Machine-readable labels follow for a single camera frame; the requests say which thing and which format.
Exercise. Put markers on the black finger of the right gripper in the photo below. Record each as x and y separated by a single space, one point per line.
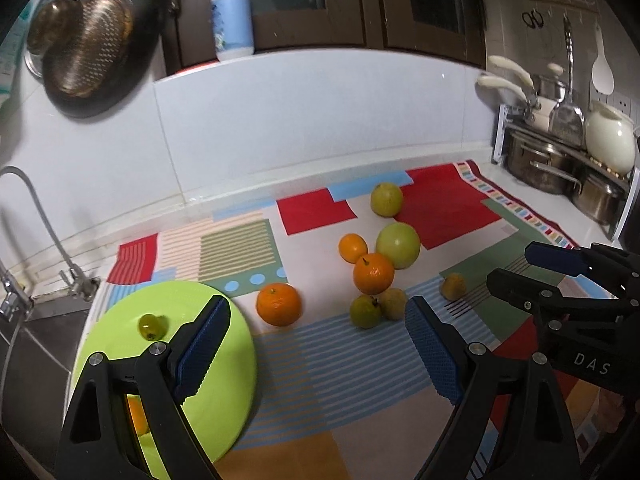
544 301
597 262

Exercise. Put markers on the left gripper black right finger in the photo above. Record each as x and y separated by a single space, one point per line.
536 439

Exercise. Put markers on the small yellow-brown fruit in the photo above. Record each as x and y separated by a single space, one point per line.
453 287

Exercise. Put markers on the dark green round fruit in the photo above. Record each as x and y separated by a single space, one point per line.
152 327

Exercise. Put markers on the small yellowish fruit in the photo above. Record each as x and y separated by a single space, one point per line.
392 303

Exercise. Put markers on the large green apple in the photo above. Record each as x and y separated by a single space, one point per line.
400 244

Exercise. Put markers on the orange tangerine with stem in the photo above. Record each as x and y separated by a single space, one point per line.
373 273

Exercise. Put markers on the small green fruit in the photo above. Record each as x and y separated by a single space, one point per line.
365 313

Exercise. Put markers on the small orange tangerine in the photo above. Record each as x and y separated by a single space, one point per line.
351 247

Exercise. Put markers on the orange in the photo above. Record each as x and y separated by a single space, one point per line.
137 414

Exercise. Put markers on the tall chrome kitchen faucet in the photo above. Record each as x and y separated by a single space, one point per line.
16 299

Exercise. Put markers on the right hand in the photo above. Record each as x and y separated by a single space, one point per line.
602 408

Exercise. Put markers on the stainless steel pot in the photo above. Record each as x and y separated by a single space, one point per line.
598 198
540 164

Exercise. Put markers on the stainless steel sink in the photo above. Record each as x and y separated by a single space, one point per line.
38 351

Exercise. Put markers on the white ceramic teapot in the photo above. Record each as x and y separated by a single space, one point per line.
610 138

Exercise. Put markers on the metal dish rack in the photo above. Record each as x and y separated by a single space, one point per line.
510 118

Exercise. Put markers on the white rice paddle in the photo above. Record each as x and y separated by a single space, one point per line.
601 73

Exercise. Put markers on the colourful patterned table mat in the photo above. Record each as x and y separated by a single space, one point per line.
333 401

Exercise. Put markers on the brass colander strainer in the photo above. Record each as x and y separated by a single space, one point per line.
79 43

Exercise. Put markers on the teal white tissue pack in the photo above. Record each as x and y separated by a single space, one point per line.
10 49

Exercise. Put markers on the white blue soap bottle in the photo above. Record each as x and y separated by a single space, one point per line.
232 29

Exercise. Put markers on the black hanging frying pan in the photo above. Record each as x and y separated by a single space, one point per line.
127 72

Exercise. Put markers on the cream knife handle lower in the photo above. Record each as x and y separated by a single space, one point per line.
499 83

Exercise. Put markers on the cream knife handle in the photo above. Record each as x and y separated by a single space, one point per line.
499 83
507 64

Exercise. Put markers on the cream knife handle upper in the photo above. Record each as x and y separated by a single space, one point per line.
507 64

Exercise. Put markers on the dark wooden window frame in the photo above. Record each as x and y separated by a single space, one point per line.
451 29

